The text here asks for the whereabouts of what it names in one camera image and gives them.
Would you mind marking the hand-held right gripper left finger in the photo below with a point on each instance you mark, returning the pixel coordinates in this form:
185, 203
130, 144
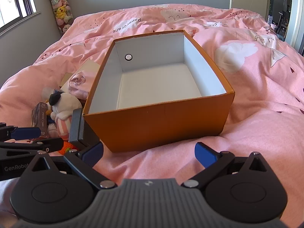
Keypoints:
91, 154

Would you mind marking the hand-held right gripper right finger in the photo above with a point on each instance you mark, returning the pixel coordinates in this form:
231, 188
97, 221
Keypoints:
204, 154

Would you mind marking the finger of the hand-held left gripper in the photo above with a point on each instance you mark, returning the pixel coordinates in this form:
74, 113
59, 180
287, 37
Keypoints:
26, 133
33, 145

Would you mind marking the dark photo card box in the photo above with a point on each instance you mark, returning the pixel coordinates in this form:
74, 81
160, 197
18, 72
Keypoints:
39, 118

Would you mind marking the grey box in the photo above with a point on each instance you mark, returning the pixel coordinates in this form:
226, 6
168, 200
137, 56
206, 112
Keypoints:
76, 125

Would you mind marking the white cupcake plush toy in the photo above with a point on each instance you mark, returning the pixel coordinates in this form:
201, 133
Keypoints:
64, 109

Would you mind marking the orange cardboard box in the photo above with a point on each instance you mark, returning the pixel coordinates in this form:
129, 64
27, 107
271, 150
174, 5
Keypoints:
156, 123

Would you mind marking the pink pouch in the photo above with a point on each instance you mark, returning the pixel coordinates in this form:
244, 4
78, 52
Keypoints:
77, 86

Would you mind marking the orange knitted toy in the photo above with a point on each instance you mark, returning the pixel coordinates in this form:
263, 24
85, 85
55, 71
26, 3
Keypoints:
64, 150

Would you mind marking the pink printed blanket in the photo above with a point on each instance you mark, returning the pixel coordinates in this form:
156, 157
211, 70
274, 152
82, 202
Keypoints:
261, 99

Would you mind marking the clear tube of plush toys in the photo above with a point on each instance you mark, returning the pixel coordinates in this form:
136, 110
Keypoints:
60, 9

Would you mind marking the window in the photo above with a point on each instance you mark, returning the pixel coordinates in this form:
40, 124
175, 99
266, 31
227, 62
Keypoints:
14, 0

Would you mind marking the open doorway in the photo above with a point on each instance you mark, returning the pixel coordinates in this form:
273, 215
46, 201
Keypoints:
281, 11

